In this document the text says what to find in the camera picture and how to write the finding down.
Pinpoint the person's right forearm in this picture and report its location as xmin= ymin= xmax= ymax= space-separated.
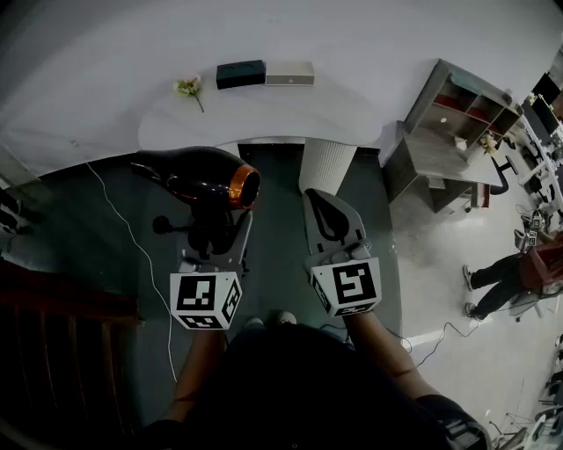
xmin=342 ymin=311 xmax=441 ymax=401

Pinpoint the black orange hair dryer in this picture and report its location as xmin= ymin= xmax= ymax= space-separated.
xmin=130 ymin=146 xmax=262 ymax=260

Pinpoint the dark brown wooden furniture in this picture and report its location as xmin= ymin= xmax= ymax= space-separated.
xmin=0 ymin=258 xmax=142 ymax=440

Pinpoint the grey shoulder strap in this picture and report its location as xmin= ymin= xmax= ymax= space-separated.
xmin=442 ymin=415 xmax=492 ymax=450

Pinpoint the grey wooden shelf unit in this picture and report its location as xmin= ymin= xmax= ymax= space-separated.
xmin=403 ymin=58 xmax=525 ymax=153

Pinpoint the black monitor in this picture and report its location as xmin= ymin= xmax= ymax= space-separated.
xmin=530 ymin=72 xmax=563 ymax=106
xmin=521 ymin=99 xmax=560 ymax=138

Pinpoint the white round table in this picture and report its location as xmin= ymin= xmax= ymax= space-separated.
xmin=137 ymin=78 xmax=385 ymax=199

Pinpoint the person's left forearm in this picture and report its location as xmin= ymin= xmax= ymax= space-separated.
xmin=169 ymin=327 xmax=230 ymax=423

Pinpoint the pink artificial flower sprig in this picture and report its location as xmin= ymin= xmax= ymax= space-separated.
xmin=174 ymin=75 xmax=206 ymax=113

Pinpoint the person's black shirt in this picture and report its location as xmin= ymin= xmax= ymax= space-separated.
xmin=135 ymin=323 xmax=494 ymax=450

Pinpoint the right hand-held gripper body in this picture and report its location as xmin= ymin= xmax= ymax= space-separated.
xmin=304 ymin=239 xmax=382 ymax=318

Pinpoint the dark teal box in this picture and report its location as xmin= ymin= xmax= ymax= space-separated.
xmin=216 ymin=59 xmax=267 ymax=91

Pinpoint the white floor cable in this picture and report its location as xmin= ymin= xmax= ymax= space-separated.
xmin=85 ymin=160 xmax=179 ymax=383

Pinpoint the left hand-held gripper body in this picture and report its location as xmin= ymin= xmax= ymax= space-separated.
xmin=170 ymin=250 xmax=252 ymax=330

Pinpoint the black floor cable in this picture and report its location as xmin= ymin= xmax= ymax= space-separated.
xmin=386 ymin=322 xmax=481 ymax=368

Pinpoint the beige box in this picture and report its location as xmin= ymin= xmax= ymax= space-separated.
xmin=265 ymin=60 xmax=316 ymax=88

